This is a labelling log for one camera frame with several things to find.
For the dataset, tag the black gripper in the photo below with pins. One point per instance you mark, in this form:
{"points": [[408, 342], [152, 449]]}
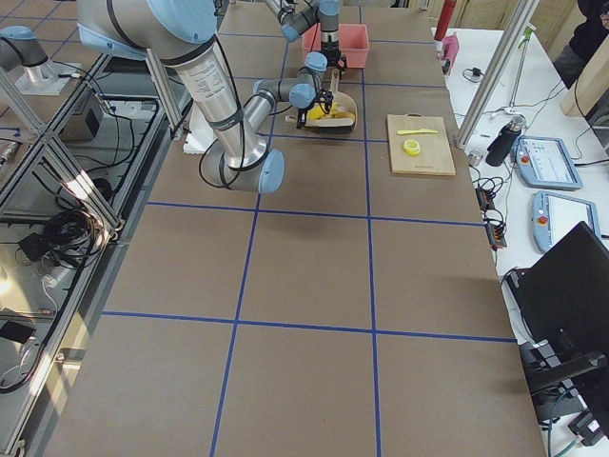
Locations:
{"points": [[329, 49], [304, 109]]}

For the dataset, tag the beige plastic dustpan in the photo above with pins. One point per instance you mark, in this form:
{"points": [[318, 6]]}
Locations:
{"points": [[341, 99]]}

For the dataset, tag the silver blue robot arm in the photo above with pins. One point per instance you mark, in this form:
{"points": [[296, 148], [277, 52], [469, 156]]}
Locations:
{"points": [[322, 16], [183, 34]]}

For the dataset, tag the pink plastic bin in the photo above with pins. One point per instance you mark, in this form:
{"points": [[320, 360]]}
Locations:
{"points": [[353, 43]]}

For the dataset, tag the yellow lemon slice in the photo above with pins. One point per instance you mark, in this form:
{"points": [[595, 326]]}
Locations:
{"points": [[412, 147]]}

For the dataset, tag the yellow plastic knife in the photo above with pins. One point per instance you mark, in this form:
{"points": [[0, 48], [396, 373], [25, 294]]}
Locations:
{"points": [[404, 132]]}

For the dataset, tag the pink cloth on stand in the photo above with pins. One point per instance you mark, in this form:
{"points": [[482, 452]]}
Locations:
{"points": [[449, 53]]}

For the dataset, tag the red bottle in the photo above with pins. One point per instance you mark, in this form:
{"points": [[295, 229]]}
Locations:
{"points": [[447, 11]]}

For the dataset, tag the wooden cutting board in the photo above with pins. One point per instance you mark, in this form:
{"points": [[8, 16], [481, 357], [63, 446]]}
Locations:
{"points": [[436, 157]]}

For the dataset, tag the black water bottle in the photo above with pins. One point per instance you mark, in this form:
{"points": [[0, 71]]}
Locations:
{"points": [[502, 144]]}

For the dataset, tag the metal grabber stick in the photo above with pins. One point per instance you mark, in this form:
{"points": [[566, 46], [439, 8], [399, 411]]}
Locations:
{"points": [[511, 107]]}

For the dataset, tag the upper blue teach pendant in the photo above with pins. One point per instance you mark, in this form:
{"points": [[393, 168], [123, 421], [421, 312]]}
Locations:
{"points": [[545, 163]]}

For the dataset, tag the blue teach pendant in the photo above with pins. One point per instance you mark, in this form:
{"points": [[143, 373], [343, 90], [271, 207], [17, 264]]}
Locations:
{"points": [[545, 163], [554, 215]]}

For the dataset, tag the person in dark clothes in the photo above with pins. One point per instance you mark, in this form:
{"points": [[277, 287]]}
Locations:
{"points": [[586, 40]]}

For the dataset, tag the lower blue teach pendant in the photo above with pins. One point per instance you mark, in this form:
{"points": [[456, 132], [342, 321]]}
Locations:
{"points": [[554, 215]]}

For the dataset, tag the black monitor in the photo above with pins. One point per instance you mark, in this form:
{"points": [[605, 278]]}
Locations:
{"points": [[563, 301]]}

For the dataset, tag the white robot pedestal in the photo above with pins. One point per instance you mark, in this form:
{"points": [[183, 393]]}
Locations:
{"points": [[200, 134]]}

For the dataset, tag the aluminium frame post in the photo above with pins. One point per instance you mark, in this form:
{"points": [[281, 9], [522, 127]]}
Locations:
{"points": [[510, 37]]}

